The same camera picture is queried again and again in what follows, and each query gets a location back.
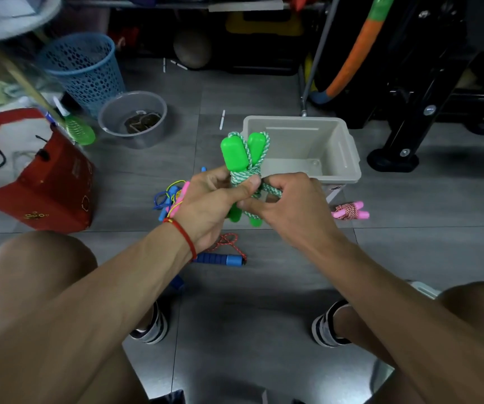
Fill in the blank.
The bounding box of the person's leg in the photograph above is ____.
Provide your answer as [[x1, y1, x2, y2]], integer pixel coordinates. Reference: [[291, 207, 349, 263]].
[[0, 230, 158, 404], [334, 281, 484, 404]]

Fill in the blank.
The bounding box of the green braided jump rope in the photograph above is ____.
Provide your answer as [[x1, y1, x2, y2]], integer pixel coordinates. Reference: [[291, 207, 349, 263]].
[[220, 131, 283, 228]]

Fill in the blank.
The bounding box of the blue foam handle skipping rope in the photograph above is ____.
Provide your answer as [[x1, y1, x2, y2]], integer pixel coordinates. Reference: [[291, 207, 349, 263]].
[[169, 233, 248, 291]]

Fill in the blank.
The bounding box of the green spray bottle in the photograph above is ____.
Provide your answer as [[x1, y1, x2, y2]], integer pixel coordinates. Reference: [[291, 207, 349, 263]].
[[52, 96, 97, 146]]

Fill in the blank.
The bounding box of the pile of jump ropes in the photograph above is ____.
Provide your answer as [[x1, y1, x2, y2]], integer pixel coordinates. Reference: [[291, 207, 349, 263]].
[[153, 166, 207, 222]]

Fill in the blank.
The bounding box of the wound pink-handled rope bundle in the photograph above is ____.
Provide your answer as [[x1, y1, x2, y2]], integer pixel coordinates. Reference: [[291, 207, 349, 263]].
[[331, 200, 370, 221]]

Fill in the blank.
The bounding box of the red paper bag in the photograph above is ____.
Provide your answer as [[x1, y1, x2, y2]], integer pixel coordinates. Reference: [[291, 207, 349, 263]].
[[0, 108, 96, 235]]

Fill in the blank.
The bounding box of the brown ball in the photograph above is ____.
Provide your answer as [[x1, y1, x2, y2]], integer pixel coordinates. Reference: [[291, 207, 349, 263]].
[[172, 29, 212, 70]]

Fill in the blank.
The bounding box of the person's shoe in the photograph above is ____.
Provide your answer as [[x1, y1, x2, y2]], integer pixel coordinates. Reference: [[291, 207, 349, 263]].
[[311, 299, 352, 348], [129, 300, 169, 346]]

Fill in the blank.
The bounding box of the person's right shoe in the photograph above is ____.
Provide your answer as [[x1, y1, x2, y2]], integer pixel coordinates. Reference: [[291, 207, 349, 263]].
[[311, 299, 352, 348]]

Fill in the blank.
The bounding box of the white oval side table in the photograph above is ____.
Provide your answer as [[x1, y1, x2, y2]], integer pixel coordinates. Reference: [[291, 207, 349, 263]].
[[0, 0, 63, 122]]

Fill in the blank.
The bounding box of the orange red fabric bag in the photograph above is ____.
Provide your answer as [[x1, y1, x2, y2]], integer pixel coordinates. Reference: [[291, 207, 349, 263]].
[[286, 0, 321, 12]]

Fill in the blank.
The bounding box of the blue mesh wastebasket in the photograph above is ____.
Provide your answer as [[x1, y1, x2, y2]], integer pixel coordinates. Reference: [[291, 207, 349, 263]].
[[38, 32, 126, 118]]

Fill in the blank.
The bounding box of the person's right hand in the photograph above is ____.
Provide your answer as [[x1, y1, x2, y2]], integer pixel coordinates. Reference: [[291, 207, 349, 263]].
[[236, 172, 344, 251]]

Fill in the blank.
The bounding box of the multicoloured hula hoop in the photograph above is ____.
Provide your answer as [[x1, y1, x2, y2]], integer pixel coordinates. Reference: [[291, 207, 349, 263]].
[[308, 0, 396, 105]]

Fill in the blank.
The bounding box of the clear bin lid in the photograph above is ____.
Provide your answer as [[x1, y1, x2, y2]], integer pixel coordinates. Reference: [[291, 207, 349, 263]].
[[408, 281, 441, 300]]

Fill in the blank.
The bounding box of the person's right leg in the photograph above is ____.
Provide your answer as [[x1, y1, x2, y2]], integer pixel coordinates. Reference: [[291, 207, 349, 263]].
[[334, 281, 484, 404]]

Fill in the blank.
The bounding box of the black weight machine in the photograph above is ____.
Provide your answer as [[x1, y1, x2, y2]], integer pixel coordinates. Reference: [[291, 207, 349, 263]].
[[317, 0, 484, 173]]

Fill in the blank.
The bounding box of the person's left hand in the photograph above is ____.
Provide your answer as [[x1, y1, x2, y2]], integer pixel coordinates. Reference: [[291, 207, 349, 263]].
[[170, 166, 263, 254]]

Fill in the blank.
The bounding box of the person's right forearm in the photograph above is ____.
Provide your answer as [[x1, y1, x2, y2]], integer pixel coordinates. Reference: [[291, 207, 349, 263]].
[[309, 239, 484, 404]]

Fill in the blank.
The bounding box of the grey plastic storage bin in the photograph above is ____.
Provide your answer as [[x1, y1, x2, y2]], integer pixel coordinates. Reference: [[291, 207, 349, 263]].
[[241, 115, 362, 205]]

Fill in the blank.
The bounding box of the person's left shoe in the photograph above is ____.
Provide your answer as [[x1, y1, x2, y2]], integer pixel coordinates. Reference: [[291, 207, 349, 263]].
[[129, 300, 169, 346]]

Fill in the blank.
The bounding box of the grey plastic basin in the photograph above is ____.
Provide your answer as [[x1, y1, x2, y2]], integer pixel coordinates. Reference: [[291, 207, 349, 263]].
[[97, 91, 169, 150]]

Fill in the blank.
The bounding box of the person's left leg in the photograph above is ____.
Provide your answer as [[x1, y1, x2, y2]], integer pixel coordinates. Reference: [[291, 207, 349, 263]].
[[0, 230, 158, 404]]

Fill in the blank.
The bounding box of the yellow flat board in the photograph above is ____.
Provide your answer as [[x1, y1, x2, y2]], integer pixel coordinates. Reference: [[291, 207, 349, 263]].
[[225, 11, 304, 37]]

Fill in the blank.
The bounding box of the red string bracelet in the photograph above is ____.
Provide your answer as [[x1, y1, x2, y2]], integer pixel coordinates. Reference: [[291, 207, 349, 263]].
[[162, 217, 198, 261]]

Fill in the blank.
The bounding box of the brown tangled strap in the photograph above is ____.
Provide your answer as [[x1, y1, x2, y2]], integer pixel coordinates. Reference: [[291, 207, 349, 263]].
[[124, 109, 162, 134]]

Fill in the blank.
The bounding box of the person's left forearm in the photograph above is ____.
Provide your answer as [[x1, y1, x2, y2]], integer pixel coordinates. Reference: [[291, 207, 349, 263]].
[[0, 222, 197, 404]]

